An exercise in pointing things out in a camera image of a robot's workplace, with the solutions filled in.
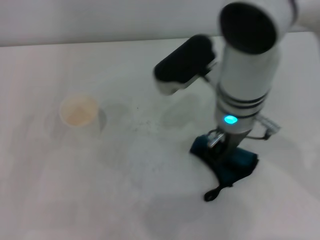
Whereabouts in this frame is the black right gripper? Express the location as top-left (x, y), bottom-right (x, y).
top-left (206, 127), bottom-right (251, 164)

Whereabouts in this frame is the blue rag with black loop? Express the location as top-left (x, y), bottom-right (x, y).
top-left (188, 133), bottom-right (260, 202)

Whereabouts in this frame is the white paper cup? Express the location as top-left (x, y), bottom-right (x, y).
top-left (59, 93), bottom-right (108, 137)

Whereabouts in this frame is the thin cable with white connector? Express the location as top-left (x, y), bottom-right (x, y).
top-left (246, 115), bottom-right (282, 141)

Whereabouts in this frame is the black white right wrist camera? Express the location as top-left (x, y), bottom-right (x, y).
top-left (152, 34), bottom-right (219, 96)

